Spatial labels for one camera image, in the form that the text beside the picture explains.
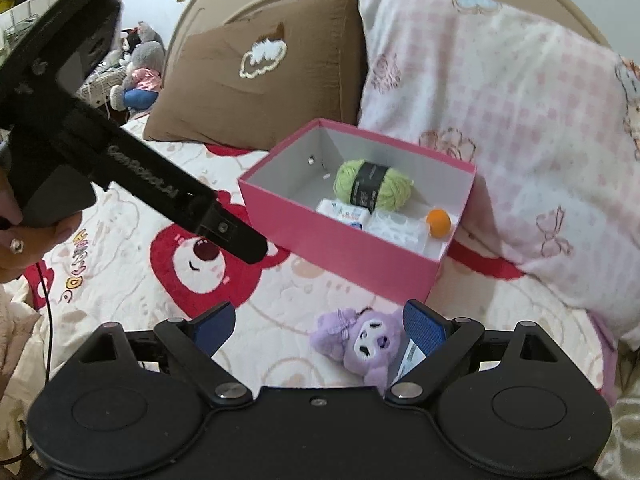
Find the clear floss pick box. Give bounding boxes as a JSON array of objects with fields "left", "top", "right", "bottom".
[{"left": 364, "top": 210, "right": 428, "bottom": 254}]

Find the orange makeup sponge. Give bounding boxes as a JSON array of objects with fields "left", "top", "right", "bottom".
[{"left": 425, "top": 208, "right": 452, "bottom": 240}]

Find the person's left hand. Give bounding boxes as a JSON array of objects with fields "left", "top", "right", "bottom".
[{"left": 0, "top": 172, "right": 82, "bottom": 284}]

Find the white blue tissue pack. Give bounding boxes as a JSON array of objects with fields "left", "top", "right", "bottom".
[{"left": 387, "top": 335, "right": 425, "bottom": 388}]

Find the pink cardboard box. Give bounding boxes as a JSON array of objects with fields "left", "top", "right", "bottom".
[{"left": 239, "top": 119, "right": 475, "bottom": 304}]

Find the cluttered side table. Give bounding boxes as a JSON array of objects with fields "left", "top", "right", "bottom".
[{"left": 1, "top": 0, "right": 125, "bottom": 107}]

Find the purple plush toy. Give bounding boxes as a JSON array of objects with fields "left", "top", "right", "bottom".
[{"left": 309, "top": 308, "right": 405, "bottom": 394}]

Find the grey plush doll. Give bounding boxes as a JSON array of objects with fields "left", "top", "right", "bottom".
[{"left": 110, "top": 22, "right": 165, "bottom": 113}]

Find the white tissue pack in box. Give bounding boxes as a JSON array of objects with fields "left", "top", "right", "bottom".
[{"left": 316, "top": 198, "right": 371, "bottom": 230}]

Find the brown pillow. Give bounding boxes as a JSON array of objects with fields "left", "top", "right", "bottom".
[{"left": 143, "top": 0, "right": 367, "bottom": 151}]

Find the green yarn ball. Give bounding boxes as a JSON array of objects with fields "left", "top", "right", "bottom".
[{"left": 333, "top": 159, "right": 413, "bottom": 212}]

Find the pink checked pillow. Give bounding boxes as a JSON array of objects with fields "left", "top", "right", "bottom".
[{"left": 358, "top": 0, "right": 639, "bottom": 348}]

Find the black cable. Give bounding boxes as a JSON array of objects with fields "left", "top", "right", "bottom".
[{"left": 0, "top": 259, "right": 57, "bottom": 466}]

